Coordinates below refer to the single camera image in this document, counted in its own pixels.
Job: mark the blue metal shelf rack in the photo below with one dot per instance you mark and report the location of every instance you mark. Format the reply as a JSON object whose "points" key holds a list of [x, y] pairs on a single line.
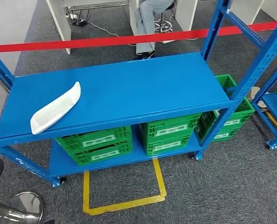
{"points": [[129, 89], [275, 108]]}

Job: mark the white curved plastic trim part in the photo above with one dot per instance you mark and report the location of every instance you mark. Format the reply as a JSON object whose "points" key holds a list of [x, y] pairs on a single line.
{"points": [[54, 109]]}

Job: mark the office chair with chrome base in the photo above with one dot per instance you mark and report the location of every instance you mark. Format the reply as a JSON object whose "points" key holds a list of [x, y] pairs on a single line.
{"points": [[162, 27]]}

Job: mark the person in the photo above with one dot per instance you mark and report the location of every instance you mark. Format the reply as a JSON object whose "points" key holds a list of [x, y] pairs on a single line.
{"points": [[145, 18]]}

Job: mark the red barrier belt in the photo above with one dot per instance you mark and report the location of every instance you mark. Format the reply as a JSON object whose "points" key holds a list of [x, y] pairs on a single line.
{"points": [[82, 42]]}

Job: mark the white power strip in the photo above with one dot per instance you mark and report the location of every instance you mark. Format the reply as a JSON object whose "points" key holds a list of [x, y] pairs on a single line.
{"points": [[74, 16]]}

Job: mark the chrome stanchion base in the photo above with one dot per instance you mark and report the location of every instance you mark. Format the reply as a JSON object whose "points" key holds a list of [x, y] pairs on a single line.
{"points": [[254, 92]]}

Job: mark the yellow floor tape outline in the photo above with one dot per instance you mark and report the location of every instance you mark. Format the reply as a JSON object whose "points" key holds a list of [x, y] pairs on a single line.
{"points": [[275, 123]]}

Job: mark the chrome stanchion post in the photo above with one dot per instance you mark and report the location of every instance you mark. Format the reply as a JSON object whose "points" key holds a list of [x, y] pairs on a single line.
{"points": [[24, 205]]}

